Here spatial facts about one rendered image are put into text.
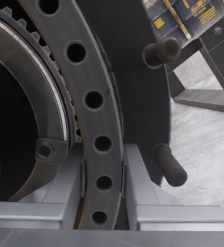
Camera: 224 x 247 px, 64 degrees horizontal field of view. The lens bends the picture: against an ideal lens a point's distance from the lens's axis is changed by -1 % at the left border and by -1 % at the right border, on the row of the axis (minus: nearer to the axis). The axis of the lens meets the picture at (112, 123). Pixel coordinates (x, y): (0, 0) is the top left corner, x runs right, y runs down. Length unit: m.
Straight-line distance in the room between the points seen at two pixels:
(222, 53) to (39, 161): 1.28
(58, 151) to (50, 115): 0.04
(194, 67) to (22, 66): 2.59
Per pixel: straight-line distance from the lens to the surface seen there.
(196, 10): 3.18
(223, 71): 1.37
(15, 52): 0.23
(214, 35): 1.35
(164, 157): 0.17
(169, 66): 1.28
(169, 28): 3.25
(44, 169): 0.25
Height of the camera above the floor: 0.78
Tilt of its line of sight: 12 degrees down
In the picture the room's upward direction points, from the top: 39 degrees counter-clockwise
